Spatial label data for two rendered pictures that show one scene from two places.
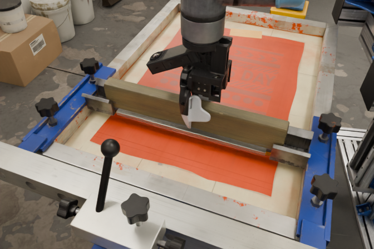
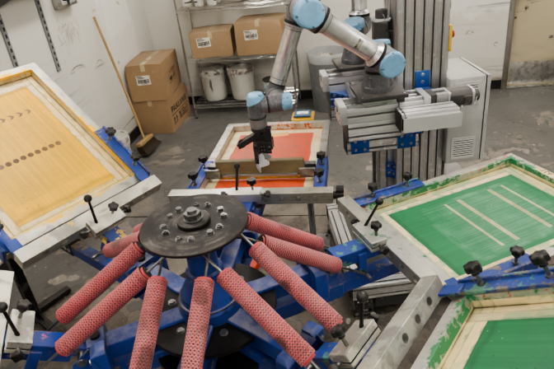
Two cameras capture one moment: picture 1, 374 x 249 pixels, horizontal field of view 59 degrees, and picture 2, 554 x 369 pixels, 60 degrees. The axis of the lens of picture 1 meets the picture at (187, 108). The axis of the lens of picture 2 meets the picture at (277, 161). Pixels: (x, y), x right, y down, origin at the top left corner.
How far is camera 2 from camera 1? 1.52 m
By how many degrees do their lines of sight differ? 17
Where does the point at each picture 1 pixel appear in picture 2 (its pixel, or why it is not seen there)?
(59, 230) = not seen: hidden behind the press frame
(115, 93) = (221, 165)
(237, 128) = (282, 165)
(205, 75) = (263, 142)
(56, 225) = not seen: hidden behind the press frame
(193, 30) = (255, 124)
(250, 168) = (293, 184)
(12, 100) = not seen: hidden behind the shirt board
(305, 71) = (315, 145)
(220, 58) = (267, 133)
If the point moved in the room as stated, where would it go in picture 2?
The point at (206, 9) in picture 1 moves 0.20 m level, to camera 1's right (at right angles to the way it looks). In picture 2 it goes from (259, 115) to (304, 107)
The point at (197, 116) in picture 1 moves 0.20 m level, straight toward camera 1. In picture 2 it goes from (263, 163) to (270, 184)
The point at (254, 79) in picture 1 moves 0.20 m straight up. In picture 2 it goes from (288, 153) to (284, 117)
